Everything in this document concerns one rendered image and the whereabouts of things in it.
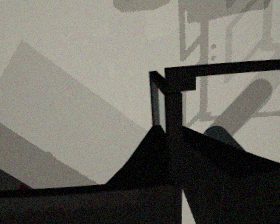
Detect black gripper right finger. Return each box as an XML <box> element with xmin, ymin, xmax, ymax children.
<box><xmin>182</xmin><ymin>126</ymin><xmax>280</xmax><ymax>224</ymax></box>

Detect black glasses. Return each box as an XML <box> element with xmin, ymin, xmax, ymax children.
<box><xmin>149</xmin><ymin>59</ymin><xmax>280</xmax><ymax>224</ymax></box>

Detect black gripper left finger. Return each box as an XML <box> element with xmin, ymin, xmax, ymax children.
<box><xmin>0</xmin><ymin>124</ymin><xmax>176</xmax><ymax>224</ymax></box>

